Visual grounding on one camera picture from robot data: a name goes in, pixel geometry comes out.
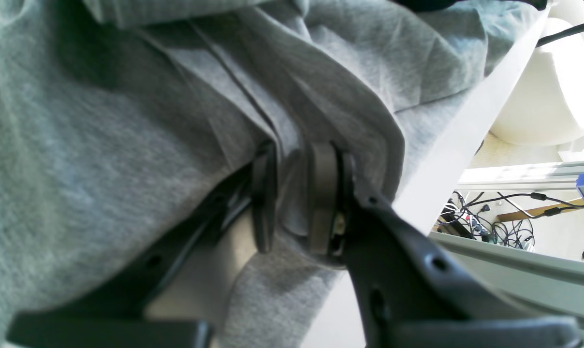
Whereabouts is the aluminium frame rail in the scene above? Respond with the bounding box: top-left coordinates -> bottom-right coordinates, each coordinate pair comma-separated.
430,161 -> 584,335

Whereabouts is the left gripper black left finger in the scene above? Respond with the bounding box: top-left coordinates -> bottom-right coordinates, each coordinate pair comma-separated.
7,143 -> 277,348

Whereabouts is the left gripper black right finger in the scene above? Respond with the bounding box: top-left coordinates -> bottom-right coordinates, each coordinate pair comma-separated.
308,143 -> 584,348

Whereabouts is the grey T-shirt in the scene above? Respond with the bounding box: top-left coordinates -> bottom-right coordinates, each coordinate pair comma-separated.
0,0 -> 540,348

